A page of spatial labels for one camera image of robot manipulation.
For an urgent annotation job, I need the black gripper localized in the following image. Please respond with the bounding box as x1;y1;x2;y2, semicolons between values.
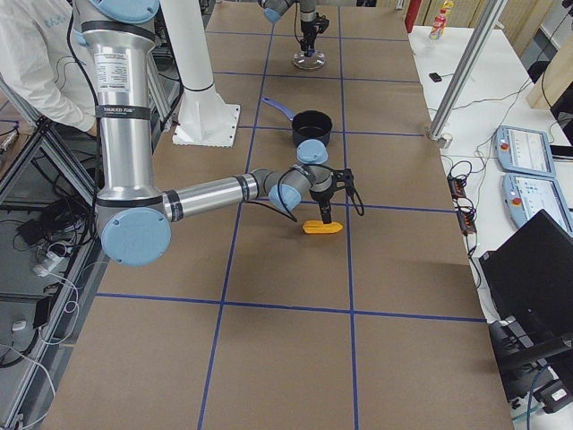
300;13;329;52
310;167;354;224

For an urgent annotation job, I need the glass pot lid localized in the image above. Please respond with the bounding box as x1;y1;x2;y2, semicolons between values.
292;51;326;71

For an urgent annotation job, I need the yellow toy corn cob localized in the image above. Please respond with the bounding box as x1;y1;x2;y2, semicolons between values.
303;219;344;235

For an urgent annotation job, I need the dark blue saucepan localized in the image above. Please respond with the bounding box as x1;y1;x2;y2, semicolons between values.
261;97;333;147

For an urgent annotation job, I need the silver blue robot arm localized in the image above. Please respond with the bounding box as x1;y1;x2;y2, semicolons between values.
73;1;360;266

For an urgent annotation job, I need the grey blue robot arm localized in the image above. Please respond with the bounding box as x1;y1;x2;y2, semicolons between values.
258;0;329;57

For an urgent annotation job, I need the drink bottle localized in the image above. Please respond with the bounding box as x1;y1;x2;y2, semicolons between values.
429;0;454;40

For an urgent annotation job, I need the black power strip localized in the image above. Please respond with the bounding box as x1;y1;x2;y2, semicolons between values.
447;175;477;237

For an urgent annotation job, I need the lower teach pendant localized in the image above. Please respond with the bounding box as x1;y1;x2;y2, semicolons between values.
502;174;572;235

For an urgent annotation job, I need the teach pendant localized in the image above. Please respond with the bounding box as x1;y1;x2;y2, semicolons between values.
502;174;572;235
492;125;556;178

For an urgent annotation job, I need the upper teach pendant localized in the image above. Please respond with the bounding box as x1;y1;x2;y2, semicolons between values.
492;125;556;178

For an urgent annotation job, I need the black laptop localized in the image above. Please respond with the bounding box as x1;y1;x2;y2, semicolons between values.
479;210;572;334

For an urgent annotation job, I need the person in white shirt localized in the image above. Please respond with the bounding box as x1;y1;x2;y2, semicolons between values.
1;1;97;136

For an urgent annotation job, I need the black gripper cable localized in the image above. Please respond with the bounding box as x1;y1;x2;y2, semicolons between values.
330;166;364;218

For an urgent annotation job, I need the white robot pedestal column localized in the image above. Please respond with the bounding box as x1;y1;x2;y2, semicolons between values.
160;0;241;148

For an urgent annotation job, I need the aluminium frame post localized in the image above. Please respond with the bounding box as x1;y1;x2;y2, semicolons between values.
428;0;508;149

